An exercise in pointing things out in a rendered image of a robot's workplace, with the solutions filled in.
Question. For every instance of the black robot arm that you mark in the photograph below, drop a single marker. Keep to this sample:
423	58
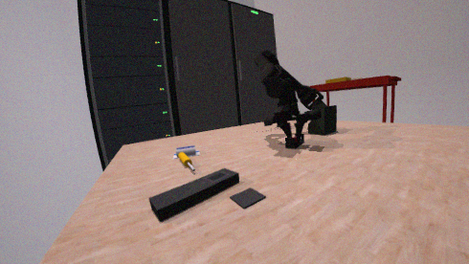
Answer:
279	84

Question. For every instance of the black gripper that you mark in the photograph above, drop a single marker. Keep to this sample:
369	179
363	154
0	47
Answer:
311	115

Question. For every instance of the yellow screwdriver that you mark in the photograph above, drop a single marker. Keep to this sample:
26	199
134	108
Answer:
186	160

